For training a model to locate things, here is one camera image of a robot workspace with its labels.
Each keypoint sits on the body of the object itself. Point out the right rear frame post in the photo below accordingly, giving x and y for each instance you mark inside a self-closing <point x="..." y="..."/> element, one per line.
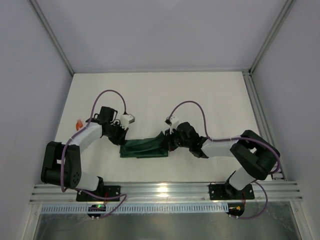
<point x="272" y="33"/>

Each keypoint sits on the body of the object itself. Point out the right black controller board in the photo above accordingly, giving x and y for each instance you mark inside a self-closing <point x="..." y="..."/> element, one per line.
<point x="235" y="210"/>

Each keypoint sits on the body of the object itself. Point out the right side aluminium rail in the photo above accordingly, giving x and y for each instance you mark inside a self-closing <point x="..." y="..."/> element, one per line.
<point x="258" y="111"/>

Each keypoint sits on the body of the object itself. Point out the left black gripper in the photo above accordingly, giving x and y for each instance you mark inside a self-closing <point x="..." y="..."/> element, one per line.
<point x="120" y="137"/>

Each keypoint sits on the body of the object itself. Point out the dark green cloth napkin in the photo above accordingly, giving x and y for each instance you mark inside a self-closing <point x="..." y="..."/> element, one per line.
<point x="144" y="148"/>

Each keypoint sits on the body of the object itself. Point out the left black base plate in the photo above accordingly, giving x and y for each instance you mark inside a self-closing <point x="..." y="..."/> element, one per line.
<point x="107" y="191"/>

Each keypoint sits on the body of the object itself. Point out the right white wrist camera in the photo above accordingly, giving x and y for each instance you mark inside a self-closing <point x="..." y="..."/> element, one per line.
<point x="172" y="122"/>

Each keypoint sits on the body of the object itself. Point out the frame post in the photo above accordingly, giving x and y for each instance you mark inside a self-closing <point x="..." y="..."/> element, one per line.
<point x="50" y="33"/>
<point x="272" y="33"/>

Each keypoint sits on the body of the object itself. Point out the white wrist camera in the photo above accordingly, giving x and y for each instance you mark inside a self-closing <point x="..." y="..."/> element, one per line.
<point x="126" y="120"/>
<point x="172" y="122"/>

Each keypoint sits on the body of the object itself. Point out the black controller board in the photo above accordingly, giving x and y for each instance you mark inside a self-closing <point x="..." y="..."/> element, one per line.
<point x="235" y="210"/>
<point x="96" y="210"/>

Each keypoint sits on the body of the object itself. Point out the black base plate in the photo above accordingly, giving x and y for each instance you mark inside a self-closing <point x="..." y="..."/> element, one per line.
<point x="217" y="191"/>
<point x="107" y="191"/>

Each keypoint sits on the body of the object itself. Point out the orange plastic fork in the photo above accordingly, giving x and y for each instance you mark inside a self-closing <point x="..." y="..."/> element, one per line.
<point x="79" y="124"/>

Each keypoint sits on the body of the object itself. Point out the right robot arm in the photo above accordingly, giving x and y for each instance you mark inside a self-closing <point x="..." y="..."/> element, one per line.
<point x="255" y="155"/>

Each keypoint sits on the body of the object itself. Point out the slotted grey cable duct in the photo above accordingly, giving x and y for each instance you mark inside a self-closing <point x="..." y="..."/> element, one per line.
<point x="136" y="208"/>

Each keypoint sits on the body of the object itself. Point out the left black controller board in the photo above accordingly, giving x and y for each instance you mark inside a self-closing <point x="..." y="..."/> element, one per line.
<point x="96" y="210"/>

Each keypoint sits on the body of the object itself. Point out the aluminium rail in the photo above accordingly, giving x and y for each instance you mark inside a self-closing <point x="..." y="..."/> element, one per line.
<point x="258" y="111"/>
<point x="170" y="192"/>

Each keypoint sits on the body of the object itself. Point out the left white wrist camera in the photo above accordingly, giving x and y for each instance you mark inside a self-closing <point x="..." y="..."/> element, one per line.
<point x="126" y="120"/>

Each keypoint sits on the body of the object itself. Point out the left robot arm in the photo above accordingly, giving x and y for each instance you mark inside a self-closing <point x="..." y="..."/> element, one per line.
<point x="62" y="165"/>

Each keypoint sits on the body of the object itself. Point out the front aluminium rail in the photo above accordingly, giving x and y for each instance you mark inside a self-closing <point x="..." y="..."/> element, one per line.
<point x="170" y="192"/>

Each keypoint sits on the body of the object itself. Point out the left rear frame post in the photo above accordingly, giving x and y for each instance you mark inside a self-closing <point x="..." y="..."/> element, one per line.
<point x="50" y="33"/>

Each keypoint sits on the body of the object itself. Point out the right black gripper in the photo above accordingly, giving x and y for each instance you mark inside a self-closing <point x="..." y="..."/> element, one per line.
<point x="171" y="139"/>

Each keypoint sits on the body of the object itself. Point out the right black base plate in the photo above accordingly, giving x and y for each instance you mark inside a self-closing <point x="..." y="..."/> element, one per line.
<point x="217" y="191"/>

